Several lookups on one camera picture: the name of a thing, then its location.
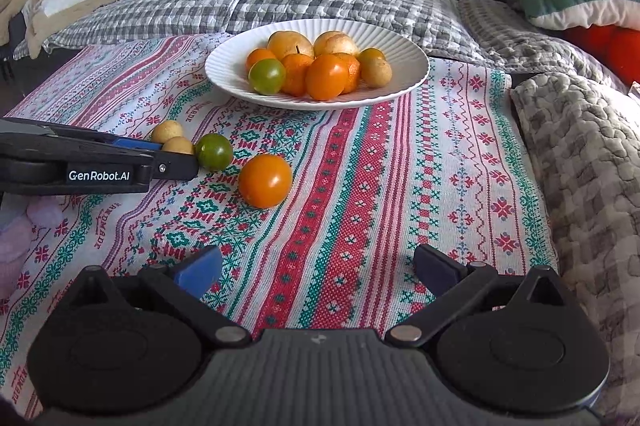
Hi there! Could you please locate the tan longan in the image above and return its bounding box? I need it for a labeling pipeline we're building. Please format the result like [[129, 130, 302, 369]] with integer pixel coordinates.
[[162, 137, 194, 155], [150, 120, 183, 144], [360, 58, 393, 88]]

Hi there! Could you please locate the green tomato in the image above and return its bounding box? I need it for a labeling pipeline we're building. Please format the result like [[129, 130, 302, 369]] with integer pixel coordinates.
[[248, 59, 286, 96], [195, 134, 233, 172]]

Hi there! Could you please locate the gloved left hand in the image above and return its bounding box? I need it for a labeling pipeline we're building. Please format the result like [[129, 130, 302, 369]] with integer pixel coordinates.
[[0, 193, 63, 299]]

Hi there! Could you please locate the patterned red green tablecloth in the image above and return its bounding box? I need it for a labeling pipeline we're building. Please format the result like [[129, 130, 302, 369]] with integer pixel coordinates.
[[1, 36, 556, 416]]

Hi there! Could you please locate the green tomato in plate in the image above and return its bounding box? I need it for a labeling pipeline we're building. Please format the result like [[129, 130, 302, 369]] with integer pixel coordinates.
[[248, 59, 286, 96]]

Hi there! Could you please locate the small orange tomato left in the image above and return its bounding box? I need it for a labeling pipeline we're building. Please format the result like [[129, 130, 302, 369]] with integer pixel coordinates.
[[245, 48, 276, 72]]

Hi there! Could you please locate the orange mandarin centre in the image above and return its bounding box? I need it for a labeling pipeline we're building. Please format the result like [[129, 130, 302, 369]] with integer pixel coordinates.
[[281, 53, 314, 98]]

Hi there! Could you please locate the grey checkered quilt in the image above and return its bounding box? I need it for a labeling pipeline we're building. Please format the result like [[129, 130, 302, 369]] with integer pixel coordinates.
[[41, 0, 486, 63]]

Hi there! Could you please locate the large yellow pear left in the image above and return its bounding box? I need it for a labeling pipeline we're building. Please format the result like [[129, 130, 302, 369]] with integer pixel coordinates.
[[267, 30, 314, 60]]

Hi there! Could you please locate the large yellow pear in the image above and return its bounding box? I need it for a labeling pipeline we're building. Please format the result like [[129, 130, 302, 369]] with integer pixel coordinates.
[[267, 30, 314, 60], [314, 30, 359, 56]]

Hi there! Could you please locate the orange tomato plate front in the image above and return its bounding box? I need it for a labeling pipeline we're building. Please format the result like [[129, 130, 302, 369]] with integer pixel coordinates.
[[306, 54, 349, 101]]

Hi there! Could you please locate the grey knit checkered blanket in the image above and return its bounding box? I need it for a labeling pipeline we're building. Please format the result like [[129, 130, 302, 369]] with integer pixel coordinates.
[[459, 0, 639, 425]]

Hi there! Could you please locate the tan longan in plate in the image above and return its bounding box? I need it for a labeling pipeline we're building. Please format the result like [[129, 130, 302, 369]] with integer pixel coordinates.
[[360, 58, 393, 88]]

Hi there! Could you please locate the large yellow pear right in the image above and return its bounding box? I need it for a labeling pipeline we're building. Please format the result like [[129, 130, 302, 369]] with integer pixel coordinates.
[[314, 30, 359, 56]]

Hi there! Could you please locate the white ribbed plate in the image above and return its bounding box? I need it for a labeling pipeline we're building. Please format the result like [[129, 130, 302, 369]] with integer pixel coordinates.
[[205, 19, 430, 111]]

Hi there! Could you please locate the small yellow-green tomato back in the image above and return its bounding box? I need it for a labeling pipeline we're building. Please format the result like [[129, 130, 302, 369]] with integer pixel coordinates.
[[357, 48, 386, 64]]

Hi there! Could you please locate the orange plush pumpkin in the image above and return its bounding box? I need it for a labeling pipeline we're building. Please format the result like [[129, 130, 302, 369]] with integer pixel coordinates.
[[564, 25, 640, 87]]

